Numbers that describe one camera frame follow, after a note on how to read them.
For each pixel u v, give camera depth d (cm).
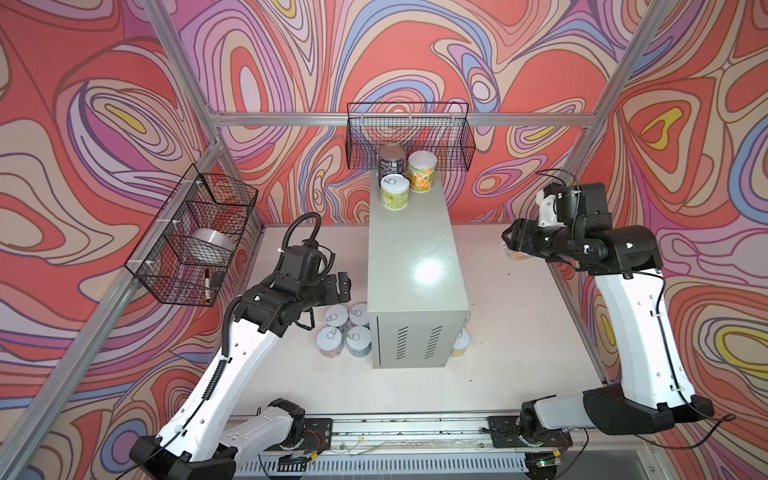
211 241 73
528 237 56
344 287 63
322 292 62
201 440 37
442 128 94
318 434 72
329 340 84
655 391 37
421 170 75
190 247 70
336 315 88
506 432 73
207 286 72
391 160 73
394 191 73
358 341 84
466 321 92
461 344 82
